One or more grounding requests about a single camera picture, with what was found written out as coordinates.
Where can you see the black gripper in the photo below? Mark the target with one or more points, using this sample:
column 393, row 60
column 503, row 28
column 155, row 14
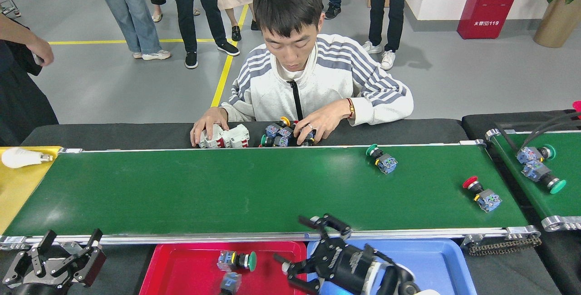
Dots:
column 342, row 265
column 41, row 290

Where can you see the yellow cap push button switch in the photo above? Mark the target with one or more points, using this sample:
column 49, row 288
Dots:
column 272, row 130

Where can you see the yellow tray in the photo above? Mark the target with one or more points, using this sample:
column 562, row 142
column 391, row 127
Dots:
column 18, row 190

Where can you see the long green conveyor belt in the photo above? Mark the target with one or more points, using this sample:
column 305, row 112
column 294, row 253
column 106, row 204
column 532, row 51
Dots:
column 227, row 190

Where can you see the blue plastic tray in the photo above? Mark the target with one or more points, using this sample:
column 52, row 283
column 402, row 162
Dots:
column 431, row 263

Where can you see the red plastic tray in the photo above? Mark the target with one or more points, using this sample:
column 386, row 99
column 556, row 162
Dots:
column 181, row 272

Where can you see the short green conveyor belt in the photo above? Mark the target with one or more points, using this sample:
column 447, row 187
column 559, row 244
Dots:
column 567, row 204

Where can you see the seated person's left hand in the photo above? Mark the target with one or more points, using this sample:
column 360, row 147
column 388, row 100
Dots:
column 327, row 118

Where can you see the seated person's right hand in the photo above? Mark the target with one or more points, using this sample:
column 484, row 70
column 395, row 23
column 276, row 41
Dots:
column 211, row 118

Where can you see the standing person's hand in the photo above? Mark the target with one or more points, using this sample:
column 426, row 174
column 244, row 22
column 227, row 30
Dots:
column 41, row 52

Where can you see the white light bulb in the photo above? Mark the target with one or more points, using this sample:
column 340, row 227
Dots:
column 20, row 158

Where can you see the black table cover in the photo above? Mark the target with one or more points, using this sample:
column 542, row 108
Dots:
column 113, row 134
column 476, row 122

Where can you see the seated person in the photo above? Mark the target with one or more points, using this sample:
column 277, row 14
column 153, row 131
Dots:
column 327, row 81

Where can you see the red fire extinguisher box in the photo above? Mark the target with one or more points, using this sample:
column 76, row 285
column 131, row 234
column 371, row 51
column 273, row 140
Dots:
column 490, row 13

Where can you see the red plastic bin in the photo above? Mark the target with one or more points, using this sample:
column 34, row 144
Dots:
column 578, row 105

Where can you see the potted plant brown pot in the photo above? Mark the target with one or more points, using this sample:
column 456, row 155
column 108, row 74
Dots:
column 558, row 22

